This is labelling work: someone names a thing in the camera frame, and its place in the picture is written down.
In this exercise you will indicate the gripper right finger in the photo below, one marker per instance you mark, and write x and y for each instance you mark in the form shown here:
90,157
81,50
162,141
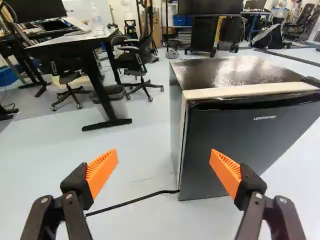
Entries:
226,170

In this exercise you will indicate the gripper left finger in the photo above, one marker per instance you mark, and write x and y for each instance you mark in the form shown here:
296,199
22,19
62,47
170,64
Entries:
100,170

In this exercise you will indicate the black mini fridge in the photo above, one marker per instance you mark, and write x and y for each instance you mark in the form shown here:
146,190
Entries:
240,125

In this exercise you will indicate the grey waste bin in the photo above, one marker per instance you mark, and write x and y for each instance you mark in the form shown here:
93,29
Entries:
116,100

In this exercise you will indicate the black office chair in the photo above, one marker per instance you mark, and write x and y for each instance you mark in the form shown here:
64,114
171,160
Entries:
135,62
67,75

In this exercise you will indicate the black desk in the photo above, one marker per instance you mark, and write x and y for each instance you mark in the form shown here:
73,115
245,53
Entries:
82,50

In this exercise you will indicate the silver laptop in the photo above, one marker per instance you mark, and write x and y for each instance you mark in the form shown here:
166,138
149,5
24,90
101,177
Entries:
75,26

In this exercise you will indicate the clear plastic bottle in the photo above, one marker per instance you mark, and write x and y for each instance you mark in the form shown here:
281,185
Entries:
98,22

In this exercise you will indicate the black computer monitor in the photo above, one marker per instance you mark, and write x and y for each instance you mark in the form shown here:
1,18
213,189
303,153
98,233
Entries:
35,8

